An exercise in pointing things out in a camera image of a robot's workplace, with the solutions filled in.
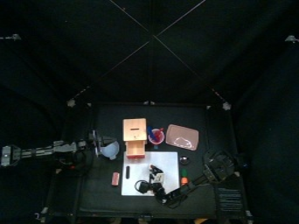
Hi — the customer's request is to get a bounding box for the white cutting board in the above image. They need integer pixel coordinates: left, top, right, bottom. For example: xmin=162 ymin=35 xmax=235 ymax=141
xmin=120 ymin=150 xmax=182 ymax=197

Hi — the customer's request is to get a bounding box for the pink rectangular plate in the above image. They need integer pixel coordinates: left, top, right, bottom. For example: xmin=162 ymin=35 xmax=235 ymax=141
xmin=164 ymin=123 xmax=202 ymax=151

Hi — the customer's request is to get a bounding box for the blue-grey bowl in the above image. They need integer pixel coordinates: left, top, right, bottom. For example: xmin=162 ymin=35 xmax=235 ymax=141
xmin=98 ymin=140 xmax=120 ymax=161

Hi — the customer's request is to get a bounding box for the orange toy carrot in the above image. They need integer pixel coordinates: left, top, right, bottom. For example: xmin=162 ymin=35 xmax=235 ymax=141
xmin=180 ymin=169 xmax=190 ymax=186

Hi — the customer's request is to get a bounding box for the light wooden box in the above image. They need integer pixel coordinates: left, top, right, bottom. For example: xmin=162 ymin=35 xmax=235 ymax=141
xmin=123 ymin=117 xmax=148 ymax=143

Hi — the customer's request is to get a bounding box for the pink red block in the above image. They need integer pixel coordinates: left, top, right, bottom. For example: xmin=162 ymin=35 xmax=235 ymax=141
xmin=111 ymin=171 xmax=120 ymax=187

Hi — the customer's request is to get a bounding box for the red ribbed cup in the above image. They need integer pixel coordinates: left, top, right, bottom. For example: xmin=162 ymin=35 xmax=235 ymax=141
xmin=147 ymin=127 xmax=166 ymax=146

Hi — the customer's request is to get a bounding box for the black printed label sheet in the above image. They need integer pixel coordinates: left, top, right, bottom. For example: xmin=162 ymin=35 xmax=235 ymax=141
xmin=214 ymin=186 xmax=245 ymax=218

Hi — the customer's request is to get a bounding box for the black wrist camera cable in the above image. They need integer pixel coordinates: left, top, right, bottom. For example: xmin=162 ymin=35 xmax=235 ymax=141
xmin=134 ymin=179 xmax=152 ymax=194

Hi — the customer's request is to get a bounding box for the thin steel brace wire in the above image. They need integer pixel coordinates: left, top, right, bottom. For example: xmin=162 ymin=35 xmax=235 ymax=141
xmin=107 ymin=0 xmax=231 ymax=107
xmin=70 ymin=0 xmax=207 ymax=103

